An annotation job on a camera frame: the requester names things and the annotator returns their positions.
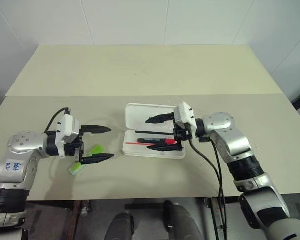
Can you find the metal table frame bracket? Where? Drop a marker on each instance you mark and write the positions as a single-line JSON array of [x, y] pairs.
[[216, 217]]

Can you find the green marker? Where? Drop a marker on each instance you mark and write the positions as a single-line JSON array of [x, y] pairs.
[[97, 150]]

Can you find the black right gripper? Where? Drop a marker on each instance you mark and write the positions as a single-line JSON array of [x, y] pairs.
[[181, 132]]

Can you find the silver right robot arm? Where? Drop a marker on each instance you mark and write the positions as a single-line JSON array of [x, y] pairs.
[[235, 142]]

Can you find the small dark rounded shape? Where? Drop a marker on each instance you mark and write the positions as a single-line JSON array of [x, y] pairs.
[[121, 225]]

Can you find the black marker with red cap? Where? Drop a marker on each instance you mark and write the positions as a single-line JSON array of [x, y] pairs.
[[152, 141]]

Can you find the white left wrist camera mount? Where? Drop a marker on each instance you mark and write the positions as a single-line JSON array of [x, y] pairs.
[[68, 130]]

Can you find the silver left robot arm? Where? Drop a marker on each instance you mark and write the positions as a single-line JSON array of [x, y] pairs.
[[20, 150]]

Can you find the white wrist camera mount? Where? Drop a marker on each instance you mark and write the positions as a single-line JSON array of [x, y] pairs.
[[184, 115], [68, 130]]

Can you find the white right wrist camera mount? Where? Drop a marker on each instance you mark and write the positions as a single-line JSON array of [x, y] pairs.
[[184, 115]]

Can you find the thin black pen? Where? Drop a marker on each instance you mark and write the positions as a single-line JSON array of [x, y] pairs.
[[152, 132]]

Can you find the white label with blue writing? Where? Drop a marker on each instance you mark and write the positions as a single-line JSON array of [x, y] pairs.
[[12, 165]]

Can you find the large dark rounded shape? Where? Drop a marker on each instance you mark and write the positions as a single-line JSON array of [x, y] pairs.
[[181, 222]]

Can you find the white plastic pencil case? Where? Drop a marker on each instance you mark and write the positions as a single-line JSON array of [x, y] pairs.
[[145, 117]]

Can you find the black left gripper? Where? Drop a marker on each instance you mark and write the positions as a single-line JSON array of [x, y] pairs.
[[77, 150]]

